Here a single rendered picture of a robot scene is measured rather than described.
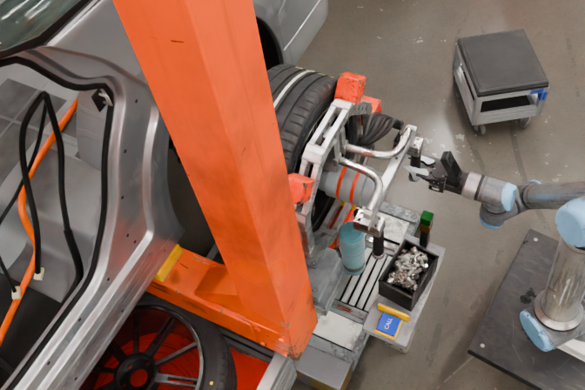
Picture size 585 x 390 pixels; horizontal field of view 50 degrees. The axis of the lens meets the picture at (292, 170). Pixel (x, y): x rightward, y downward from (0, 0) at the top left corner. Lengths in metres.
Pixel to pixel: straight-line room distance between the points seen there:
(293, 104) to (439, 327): 1.31
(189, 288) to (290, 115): 0.72
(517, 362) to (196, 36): 1.86
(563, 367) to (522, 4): 2.36
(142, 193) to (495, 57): 1.99
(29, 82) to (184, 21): 1.62
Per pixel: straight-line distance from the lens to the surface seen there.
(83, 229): 2.10
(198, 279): 2.25
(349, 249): 2.21
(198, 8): 0.98
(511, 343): 2.54
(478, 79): 3.21
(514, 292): 2.62
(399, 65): 3.73
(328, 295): 2.74
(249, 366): 2.53
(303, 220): 1.95
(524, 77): 3.25
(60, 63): 1.61
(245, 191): 1.32
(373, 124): 2.08
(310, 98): 1.97
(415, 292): 2.28
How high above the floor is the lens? 2.63
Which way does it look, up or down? 53 degrees down
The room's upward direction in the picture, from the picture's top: 11 degrees counter-clockwise
